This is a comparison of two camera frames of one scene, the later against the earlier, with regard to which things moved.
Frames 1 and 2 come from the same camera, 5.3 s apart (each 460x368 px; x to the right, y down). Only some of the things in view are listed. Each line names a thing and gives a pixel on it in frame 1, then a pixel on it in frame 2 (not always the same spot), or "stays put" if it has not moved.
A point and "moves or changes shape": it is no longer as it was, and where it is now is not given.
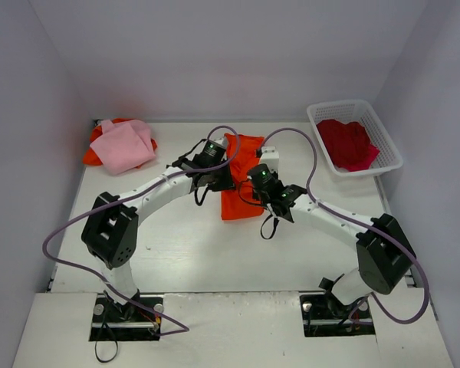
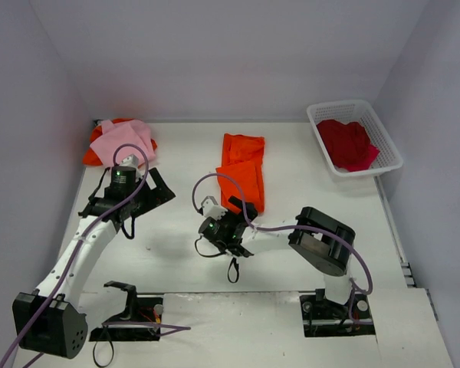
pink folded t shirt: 123,145 stays put
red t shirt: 348,144 stays put
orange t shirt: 232,203 moves or changes shape
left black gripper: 222,179 -> 153,190
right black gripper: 259,195 -> 237,214
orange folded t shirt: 91,156 stays put
